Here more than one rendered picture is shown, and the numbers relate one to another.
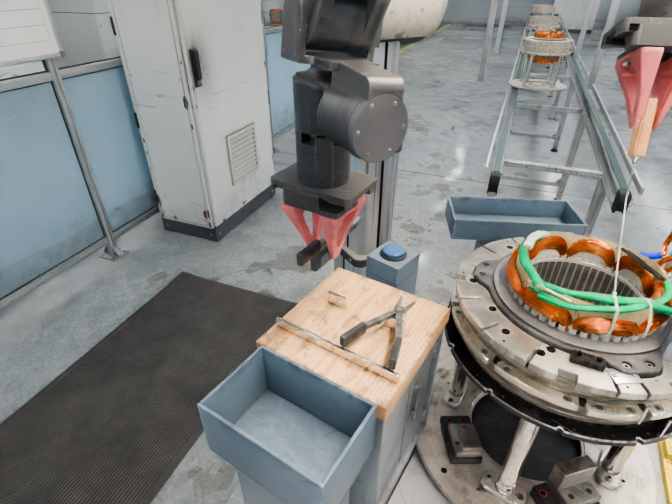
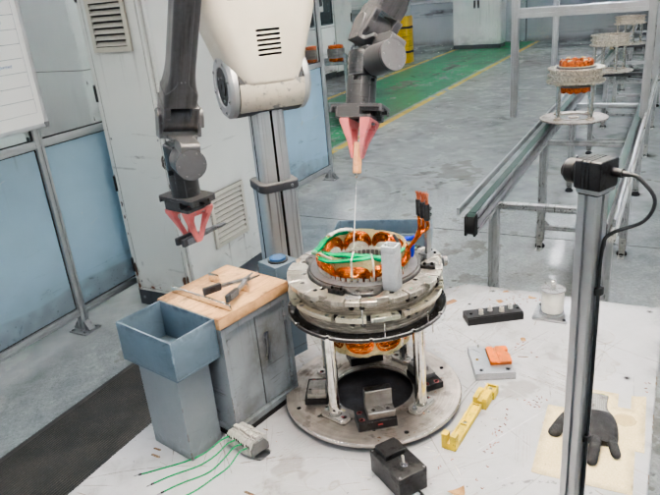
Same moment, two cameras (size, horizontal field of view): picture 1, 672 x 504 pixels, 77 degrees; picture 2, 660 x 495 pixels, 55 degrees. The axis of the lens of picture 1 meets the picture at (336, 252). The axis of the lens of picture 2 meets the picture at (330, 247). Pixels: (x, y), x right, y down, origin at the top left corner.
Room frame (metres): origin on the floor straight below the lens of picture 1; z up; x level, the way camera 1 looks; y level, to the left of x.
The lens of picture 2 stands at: (-0.75, -0.42, 1.62)
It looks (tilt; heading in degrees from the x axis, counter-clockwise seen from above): 22 degrees down; 7
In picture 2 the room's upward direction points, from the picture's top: 5 degrees counter-clockwise
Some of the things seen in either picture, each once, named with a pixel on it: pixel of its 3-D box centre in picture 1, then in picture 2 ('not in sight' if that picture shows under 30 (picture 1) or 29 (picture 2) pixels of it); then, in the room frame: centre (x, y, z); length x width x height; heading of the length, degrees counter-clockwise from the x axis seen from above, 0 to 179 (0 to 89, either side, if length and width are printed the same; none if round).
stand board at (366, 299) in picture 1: (357, 330); (223, 295); (0.43, -0.03, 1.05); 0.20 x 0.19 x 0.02; 147
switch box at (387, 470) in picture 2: not in sight; (398, 466); (0.19, -0.38, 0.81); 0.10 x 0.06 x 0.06; 35
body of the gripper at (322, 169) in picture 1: (323, 161); (185, 185); (0.43, 0.01, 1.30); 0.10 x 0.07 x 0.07; 58
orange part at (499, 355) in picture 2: not in sight; (498, 355); (0.57, -0.62, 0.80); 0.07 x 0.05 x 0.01; 3
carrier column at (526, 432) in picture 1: (518, 450); (331, 374); (0.35, -0.26, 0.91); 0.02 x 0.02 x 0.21
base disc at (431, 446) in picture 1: (524, 430); (372, 388); (0.45, -0.33, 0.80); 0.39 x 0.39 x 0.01
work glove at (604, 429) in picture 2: not in sight; (586, 424); (0.33, -0.76, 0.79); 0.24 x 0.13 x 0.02; 158
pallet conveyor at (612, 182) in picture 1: (539, 70); (629, 95); (6.09, -2.72, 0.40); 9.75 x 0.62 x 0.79; 158
